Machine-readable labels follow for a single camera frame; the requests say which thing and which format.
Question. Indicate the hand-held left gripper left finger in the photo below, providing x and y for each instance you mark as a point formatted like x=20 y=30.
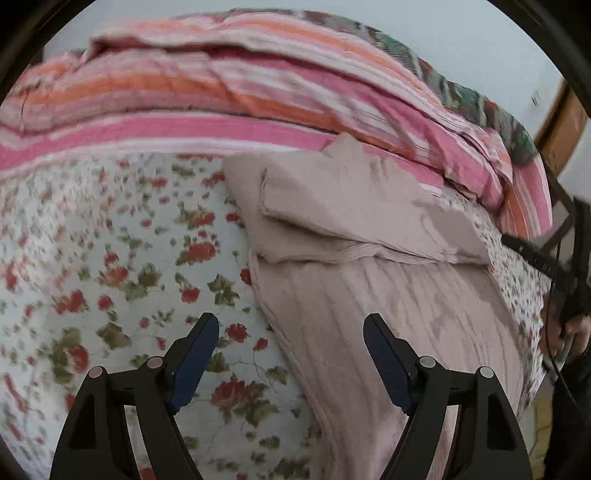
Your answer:
x=198 y=364

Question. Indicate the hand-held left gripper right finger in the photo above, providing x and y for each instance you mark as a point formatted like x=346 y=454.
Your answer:
x=385 y=364

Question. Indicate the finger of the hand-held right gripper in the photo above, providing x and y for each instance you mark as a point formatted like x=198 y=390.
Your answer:
x=535 y=258

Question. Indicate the pink ribbed knit sweater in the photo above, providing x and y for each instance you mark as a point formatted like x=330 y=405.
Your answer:
x=369 y=277

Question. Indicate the person's right hand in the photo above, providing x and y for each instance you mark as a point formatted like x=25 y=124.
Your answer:
x=575 y=330

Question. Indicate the brown wooden door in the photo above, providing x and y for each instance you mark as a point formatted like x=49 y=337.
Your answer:
x=561 y=134

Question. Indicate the white floral bed sheet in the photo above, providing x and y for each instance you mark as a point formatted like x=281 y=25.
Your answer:
x=92 y=277

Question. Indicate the green brown patchwork quilt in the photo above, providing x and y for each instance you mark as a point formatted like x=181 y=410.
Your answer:
x=466 y=97

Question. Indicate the pink orange striped quilt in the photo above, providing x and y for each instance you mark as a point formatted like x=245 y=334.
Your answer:
x=184 y=92

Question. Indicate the dark wooden bed frame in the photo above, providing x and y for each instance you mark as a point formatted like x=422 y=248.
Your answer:
x=561 y=191

